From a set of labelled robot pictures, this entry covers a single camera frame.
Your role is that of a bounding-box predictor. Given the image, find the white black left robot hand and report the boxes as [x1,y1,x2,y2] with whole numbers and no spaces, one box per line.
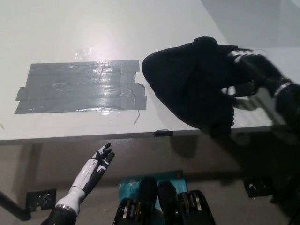
[55,142,116,215]

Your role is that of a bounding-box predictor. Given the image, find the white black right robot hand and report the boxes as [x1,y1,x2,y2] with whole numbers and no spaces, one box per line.
[221,47,294,98]

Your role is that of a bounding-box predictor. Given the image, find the black t-shirt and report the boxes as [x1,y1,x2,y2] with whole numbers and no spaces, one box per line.
[142,36,238,137]

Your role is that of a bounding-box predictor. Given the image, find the black robot legs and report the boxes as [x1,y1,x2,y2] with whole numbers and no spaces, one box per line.
[113,176,216,225]

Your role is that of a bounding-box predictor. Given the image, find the teal cardboard router box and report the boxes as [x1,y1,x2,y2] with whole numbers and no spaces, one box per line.
[117,169,188,211]

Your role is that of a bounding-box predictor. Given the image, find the black floor tape patch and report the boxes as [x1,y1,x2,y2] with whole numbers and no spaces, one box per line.
[25,188,57,211]
[243,178,275,199]

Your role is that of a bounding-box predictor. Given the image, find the black angled table leg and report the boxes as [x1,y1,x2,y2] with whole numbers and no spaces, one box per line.
[0,190,31,222]

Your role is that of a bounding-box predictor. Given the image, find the small black tape strip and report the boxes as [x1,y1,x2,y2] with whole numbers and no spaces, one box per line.
[154,128,174,137]

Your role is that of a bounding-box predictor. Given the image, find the grey duct tape patch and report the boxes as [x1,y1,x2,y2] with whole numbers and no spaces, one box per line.
[14,60,147,115]

